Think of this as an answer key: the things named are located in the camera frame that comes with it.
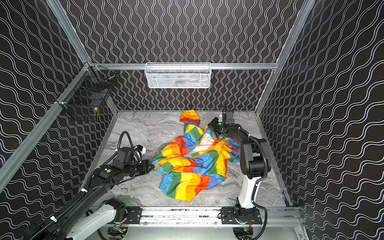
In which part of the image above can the rainbow striped jacket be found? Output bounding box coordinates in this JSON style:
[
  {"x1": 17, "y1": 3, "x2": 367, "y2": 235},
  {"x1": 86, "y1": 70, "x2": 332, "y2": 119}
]
[{"x1": 153, "y1": 110, "x2": 241, "y2": 201}]

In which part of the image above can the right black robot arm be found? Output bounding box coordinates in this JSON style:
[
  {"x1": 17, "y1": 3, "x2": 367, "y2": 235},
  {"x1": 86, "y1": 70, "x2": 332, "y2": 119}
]
[{"x1": 208, "y1": 118, "x2": 271, "y2": 224}]

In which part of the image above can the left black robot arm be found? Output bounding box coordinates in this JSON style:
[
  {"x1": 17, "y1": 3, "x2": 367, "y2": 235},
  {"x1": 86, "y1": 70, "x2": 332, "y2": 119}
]
[{"x1": 24, "y1": 131, "x2": 154, "y2": 240}]

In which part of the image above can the brass object in basket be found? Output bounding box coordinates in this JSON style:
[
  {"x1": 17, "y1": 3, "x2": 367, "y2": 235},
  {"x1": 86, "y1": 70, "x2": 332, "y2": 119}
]
[{"x1": 93, "y1": 108, "x2": 100, "y2": 118}]

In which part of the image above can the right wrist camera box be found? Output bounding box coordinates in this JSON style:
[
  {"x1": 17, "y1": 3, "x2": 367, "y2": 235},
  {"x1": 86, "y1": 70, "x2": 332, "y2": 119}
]
[{"x1": 222, "y1": 110, "x2": 235, "y2": 125}]

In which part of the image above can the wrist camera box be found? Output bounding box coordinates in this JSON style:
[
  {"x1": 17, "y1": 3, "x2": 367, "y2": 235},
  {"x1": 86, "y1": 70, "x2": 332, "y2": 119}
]
[
  {"x1": 134, "y1": 145, "x2": 147, "y2": 155},
  {"x1": 222, "y1": 110, "x2": 235, "y2": 125}
]

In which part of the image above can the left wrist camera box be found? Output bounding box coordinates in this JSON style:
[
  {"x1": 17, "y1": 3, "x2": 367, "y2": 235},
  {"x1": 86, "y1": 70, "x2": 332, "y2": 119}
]
[{"x1": 134, "y1": 145, "x2": 147, "y2": 155}]

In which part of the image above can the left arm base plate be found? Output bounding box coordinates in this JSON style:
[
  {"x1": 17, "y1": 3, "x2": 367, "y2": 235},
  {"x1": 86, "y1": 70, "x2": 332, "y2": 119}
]
[{"x1": 109, "y1": 207, "x2": 143, "y2": 225}]

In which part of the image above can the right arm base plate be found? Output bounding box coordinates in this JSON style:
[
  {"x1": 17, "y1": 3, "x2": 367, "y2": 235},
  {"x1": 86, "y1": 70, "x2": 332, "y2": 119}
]
[{"x1": 218, "y1": 206, "x2": 262, "y2": 225}]

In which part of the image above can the white mesh wall basket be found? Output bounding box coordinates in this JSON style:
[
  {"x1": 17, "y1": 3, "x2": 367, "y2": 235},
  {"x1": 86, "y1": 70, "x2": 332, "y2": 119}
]
[{"x1": 145, "y1": 62, "x2": 212, "y2": 89}]

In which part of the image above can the black wire wall basket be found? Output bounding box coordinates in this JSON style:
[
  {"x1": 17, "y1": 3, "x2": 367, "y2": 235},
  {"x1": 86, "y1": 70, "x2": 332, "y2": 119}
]
[{"x1": 59, "y1": 66, "x2": 118, "y2": 122}]

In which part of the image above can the aluminium front rail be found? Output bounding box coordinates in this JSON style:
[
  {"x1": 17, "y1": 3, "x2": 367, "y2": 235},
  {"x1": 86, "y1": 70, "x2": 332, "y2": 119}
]
[{"x1": 61, "y1": 206, "x2": 301, "y2": 227}]

